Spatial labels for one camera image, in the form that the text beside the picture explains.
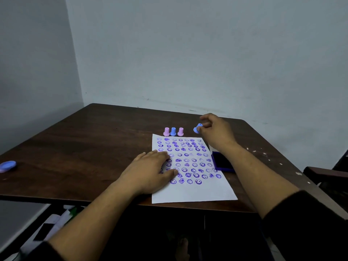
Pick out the dark wooden chair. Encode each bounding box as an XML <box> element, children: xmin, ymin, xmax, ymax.
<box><xmin>303</xmin><ymin>149</ymin><xmax>348</xmax><ymax>212</ymax></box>

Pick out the person's left forearm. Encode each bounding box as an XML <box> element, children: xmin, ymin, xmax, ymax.
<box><xmin>47</xmin><ymin>179</ymin><xmax>145</xmax><ymax>261</ymax></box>

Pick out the person's right forearm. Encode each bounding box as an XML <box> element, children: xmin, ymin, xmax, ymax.
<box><xmin>223</xmin><ymin>142</ymin><xmax>299</xmax><ymax>219</ymax></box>

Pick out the person's black sleeve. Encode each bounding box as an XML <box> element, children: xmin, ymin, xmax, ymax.
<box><xmin>262</xmin><ymin>190</ymin><xmax>348</xmax><ymax>261</ymax></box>
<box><xmin>24</xmin><ymin>241</ymin><xmax>65</xmax><ymax>261</ymax></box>

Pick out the blue ink pad white lid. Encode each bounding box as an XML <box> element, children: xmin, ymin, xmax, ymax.
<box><xmin>208</xmin><ymin>145</ymin><xmax>236</xmax><ymax>174</ymax></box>

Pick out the person's left hand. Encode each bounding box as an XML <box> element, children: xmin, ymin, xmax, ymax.
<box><xmin>117</xmin><ymin>150</ymin><xmax>179</xmax><ymax>195</ymax></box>

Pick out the person's black right sleeve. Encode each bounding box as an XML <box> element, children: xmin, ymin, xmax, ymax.
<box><xmin>262</xmin><ymin>190</ymin><xmax>348</xmax><ymax>261</ymax></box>

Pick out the person's bare foot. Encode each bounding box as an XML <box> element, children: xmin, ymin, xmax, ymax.
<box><xmin>175</xmin><ymin>237</ymin><xmax>190</xmax><ymax>261</ymax></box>

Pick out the person's black left sleeve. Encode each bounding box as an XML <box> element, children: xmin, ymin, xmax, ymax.
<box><xmin>24</xmin><ymin>241</ymin><xmax>65</xmax><ymax>261</ymax></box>

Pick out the purple oval cap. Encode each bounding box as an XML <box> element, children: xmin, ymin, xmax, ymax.
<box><xmin>0</xmin><ymin>160</ymin><xmax>17</xmax><ymax>174</ymax></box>

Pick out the white paper with purple prints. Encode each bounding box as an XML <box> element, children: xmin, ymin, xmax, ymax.
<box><xmin>151</xmin><ymin>133</ymin><xmax>239</xmax><ymax>204</ymax></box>

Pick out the person's right hand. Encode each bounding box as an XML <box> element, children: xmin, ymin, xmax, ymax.
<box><xmin>198</xmin><ymin>113</ymin><xmax>239</xmax><ymax>155</ymax></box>

